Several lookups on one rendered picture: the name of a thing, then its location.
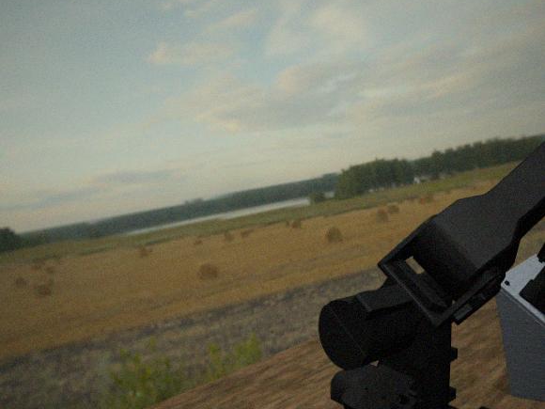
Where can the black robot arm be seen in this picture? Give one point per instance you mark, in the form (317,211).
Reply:
(465,251)

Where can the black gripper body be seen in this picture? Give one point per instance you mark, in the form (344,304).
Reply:
(434,363)

